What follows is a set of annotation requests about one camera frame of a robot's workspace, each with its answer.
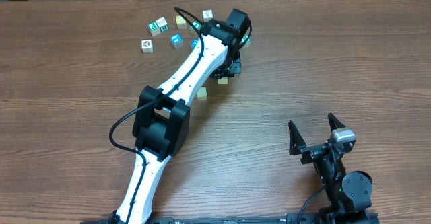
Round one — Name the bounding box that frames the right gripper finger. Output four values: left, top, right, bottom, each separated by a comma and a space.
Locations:
288, 120, 306, 155
328, 113, 345, 131

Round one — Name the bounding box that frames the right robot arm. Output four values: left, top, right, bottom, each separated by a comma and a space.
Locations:
288, 113, 380, 224

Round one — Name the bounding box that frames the white block green side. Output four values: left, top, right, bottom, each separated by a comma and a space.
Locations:
156, 17, 169, 32

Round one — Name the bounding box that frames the white block red symbol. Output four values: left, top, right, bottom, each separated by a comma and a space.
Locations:
141, 40, 154, 53

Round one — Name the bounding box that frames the yellow top block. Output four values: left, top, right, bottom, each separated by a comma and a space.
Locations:
176, 15, 187, 29

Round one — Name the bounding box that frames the white block yellow side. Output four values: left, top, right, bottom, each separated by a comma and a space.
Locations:
217, 77, 228, 85

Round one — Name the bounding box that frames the white block upper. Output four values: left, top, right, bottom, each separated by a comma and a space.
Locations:
203, 10, 213, 22

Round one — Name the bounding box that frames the blue block left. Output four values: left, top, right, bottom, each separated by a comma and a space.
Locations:
170, 34, 183, 48

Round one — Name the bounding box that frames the green wheelchair symbol block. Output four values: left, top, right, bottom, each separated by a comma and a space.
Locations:
147, 21, 161, 36

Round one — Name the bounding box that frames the green number four block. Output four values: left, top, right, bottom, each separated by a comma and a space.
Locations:
189, 21, 201, 36

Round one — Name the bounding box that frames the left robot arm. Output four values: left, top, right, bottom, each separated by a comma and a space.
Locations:
107, 7, 252, 223

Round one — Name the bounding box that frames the blue block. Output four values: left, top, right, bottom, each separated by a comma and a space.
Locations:
170, 34, 183, 48
191, 38, 199, 50

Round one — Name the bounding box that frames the blue block middle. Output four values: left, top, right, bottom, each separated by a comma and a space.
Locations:
191, 38, 199, 50

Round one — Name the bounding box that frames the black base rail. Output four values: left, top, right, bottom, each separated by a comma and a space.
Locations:
80, 213, 380, 224

